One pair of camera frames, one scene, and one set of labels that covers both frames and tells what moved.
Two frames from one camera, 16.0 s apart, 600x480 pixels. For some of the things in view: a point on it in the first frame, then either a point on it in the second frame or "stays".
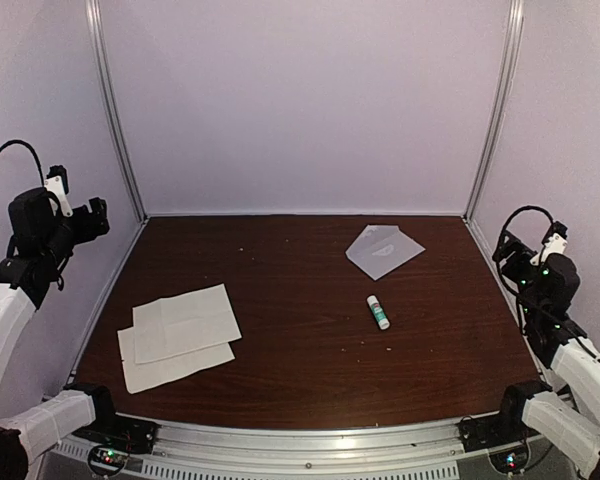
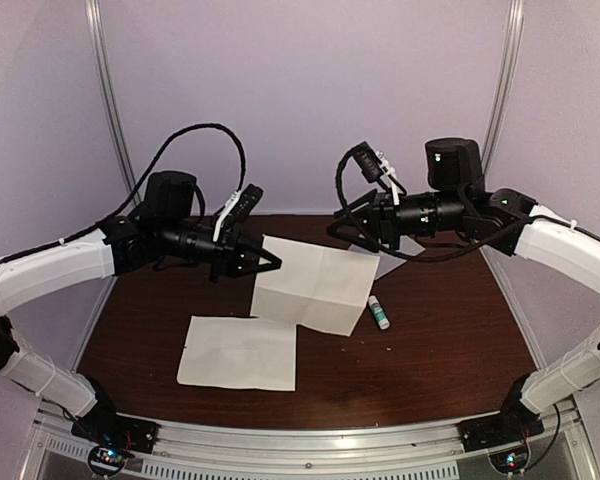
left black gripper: x=88 y=232 → x=227 y=255
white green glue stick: x=380 y=316 stays
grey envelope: x=381 y=249 stays
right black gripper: x=503 y=252 → x=384 y=223
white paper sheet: x=171 y=367 → x=239 y=352
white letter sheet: x=184 y=323 → x=314 y=287
